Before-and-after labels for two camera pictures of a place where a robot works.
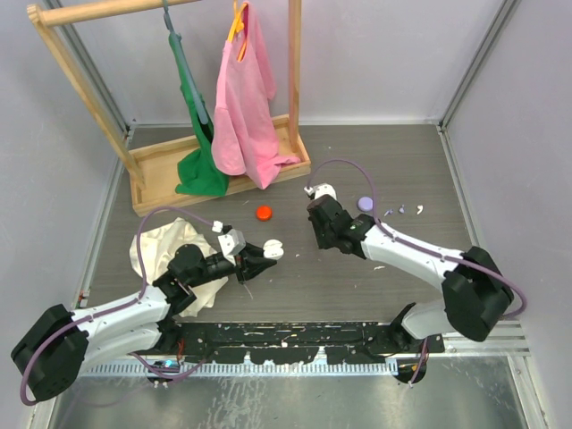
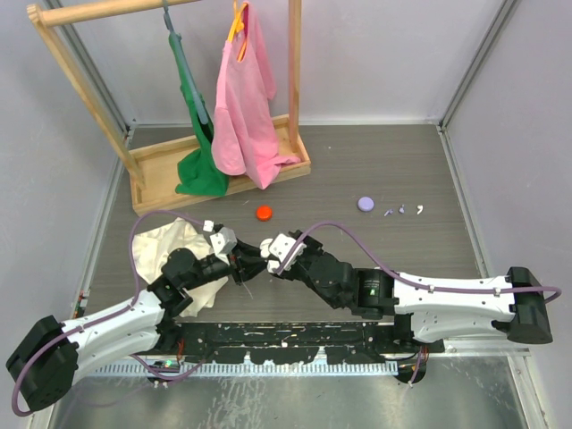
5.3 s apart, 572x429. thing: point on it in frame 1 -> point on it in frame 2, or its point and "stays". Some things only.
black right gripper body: (323, 236) -> (300, 269)
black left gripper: (254, 264) stays
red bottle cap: (264, 213) stays
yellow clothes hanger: (238, 27) stays
